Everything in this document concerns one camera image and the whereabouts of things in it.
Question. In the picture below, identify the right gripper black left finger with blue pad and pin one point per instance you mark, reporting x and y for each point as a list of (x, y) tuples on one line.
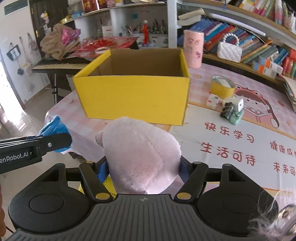
[(93, 188)]

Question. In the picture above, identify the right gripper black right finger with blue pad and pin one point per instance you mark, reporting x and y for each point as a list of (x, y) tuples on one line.
[(193, 176)]

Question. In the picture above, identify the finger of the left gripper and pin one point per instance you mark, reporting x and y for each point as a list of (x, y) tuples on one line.
[(51, 143)]

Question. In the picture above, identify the large pink plush pig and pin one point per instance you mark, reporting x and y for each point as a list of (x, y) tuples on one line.
[(142, 158)]

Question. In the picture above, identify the small white card box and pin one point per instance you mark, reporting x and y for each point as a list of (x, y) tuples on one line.
[(213, 102)]

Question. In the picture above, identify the white usb charger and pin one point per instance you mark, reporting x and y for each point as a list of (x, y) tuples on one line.
[(236, 101)]

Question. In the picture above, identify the yellow tape roll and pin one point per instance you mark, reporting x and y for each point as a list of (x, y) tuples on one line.
[(222, 86)]

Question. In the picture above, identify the blue paper toy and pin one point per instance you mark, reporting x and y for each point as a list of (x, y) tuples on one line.
[(55, 127)]

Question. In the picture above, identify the grey toy car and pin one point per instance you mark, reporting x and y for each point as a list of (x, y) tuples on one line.
[(227, 110)]

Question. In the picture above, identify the pink cartoon desk mat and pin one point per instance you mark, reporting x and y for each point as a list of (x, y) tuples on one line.
[(261, 145)]

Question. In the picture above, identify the black electric piano keyboard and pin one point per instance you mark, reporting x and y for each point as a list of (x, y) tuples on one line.
[(66, 66)]

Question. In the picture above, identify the yellow cardboard box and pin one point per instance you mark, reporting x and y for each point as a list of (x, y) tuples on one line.
[(151, 85)]

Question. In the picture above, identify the beige crumpled blanket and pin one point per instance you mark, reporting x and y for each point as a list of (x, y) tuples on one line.
[(60, 41)]

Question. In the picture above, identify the red patterned paper pile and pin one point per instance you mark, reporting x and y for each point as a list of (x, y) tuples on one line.
[(87, 47)]

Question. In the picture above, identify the white tape roll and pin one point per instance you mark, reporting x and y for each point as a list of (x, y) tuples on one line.
[(101, 50)]

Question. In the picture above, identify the white quilted pearl handbag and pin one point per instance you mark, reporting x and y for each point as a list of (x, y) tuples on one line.
[(228, 51)]

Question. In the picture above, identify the orange blue white box lower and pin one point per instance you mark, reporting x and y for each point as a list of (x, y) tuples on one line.
[(264, 70)]

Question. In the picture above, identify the orange blue white box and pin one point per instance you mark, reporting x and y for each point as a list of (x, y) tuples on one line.
[(270, 64), (264, 70)]

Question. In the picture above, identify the stack of papers and workbooks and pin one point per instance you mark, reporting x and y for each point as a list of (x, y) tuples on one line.
[(290, 90)]

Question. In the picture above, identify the pink cylindrical pen holder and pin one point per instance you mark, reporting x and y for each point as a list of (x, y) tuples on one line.
[(193, 48)]

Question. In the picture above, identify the orange blue white box upper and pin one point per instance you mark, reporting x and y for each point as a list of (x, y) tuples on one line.
[(270, 64)]

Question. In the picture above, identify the row of books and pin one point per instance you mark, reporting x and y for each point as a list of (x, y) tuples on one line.
[(253, 48)]

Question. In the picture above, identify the white pen organizer box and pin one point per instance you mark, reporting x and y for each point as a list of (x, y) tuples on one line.
[(158, 34)]

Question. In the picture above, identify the red hanging tassel doll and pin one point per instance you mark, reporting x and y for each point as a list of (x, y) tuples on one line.
[(145, 32)]

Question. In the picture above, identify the white bookshelf frame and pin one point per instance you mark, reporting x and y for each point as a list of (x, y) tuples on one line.
[(257, 24)]

